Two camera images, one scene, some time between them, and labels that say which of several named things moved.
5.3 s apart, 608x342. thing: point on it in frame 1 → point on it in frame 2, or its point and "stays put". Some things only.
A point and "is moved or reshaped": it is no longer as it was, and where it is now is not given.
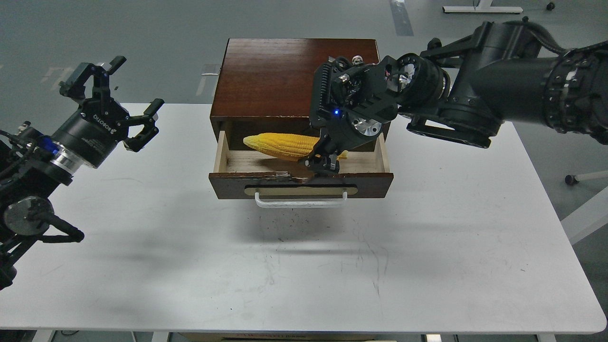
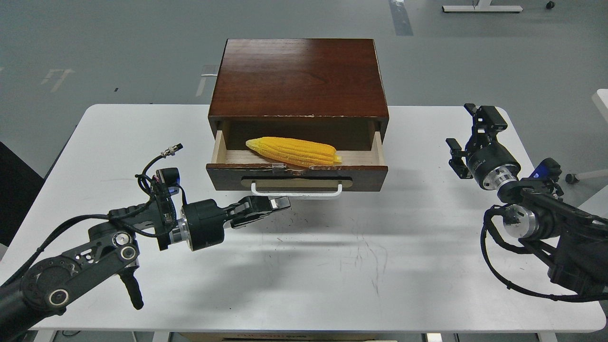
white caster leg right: x=572 y=179 stays put
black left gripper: x=89 y=137 → x=204 y=220
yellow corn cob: x=295 y=147 is moved or reshaped
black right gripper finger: x=324 y=157 → x=491 y=162
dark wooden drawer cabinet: x=262 y=86 stays put
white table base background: x=483 y=6 stays put
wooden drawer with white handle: x=276 y=183 is moved or reshaped
